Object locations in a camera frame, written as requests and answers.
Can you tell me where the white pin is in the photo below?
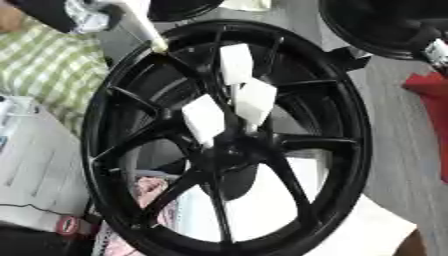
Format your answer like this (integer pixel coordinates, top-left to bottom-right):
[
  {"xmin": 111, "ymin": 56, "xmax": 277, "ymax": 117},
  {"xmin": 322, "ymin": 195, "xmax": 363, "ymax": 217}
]
[
  {"xmin": 180, "ymin": 93, "xmax": 228, "ymax": 149},
  {"xmin": 231, "ymin": 77, "xmax": 280, "ymax": 134},
  {"xmin": 218, "ymin": 42, "xmax": 256, "ymax": 87}
]

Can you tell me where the black spoked wheel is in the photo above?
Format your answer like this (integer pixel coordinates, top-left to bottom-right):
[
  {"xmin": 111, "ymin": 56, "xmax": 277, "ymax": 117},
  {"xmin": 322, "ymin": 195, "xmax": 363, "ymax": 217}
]
[{"xmin": 78, "ymin": 19, "xmax": 375, "ymax": 256}]

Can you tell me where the pink patterned cloth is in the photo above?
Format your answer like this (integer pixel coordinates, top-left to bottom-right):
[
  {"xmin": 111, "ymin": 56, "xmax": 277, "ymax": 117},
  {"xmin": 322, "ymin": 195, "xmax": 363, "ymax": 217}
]
[{"xmin": 99, "ymin": 175, "xmax": 181, "ymax": 256}]

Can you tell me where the black round rim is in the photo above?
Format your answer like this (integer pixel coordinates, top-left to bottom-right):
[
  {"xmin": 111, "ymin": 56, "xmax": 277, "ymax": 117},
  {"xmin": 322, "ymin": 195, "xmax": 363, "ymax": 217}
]
[{"xmin": 147, "ymin": 0, "xmax": 228, "ymax": 23}]

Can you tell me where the white board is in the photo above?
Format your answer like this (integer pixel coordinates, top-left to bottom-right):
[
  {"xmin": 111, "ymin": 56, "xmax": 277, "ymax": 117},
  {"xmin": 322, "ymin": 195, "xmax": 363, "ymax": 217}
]
[{"xmin": 171, "ymin": 155, "xmax": 420, "ymax": 256}]

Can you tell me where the red round sticker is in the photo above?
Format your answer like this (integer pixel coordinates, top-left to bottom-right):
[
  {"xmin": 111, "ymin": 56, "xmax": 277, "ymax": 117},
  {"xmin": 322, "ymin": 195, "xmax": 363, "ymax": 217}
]
[{"xmin": 54, "ymin": 215, "xmax": 84, "ymax": 237}]

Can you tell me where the black round tyre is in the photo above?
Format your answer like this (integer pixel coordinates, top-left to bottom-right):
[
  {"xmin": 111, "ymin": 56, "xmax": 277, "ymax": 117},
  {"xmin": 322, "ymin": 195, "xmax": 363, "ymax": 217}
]
[{"xmin": 316, "ymin": 0, "xmax": 448, "ymax": 62}]

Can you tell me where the red cloth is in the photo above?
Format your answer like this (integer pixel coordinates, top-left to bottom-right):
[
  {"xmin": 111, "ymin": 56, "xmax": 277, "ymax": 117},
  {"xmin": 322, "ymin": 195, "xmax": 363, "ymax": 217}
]
[{"xmin": 400, "ymin": 71, "xmax": 448, "ymax": 185}]

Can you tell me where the white label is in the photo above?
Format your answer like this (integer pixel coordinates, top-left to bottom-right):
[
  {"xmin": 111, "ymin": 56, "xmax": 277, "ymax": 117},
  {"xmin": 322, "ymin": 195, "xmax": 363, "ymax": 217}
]
[{"xmin": 423, "ymin": 37, "xmax": 448, "ymax": 68}]

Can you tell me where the thin black cable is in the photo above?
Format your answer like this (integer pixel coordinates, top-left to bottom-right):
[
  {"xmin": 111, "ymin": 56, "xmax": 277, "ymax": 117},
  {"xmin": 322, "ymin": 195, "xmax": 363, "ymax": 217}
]
[{"xmin": 0, "ymin": 202, "xmax": 90, "ymax": 218}]

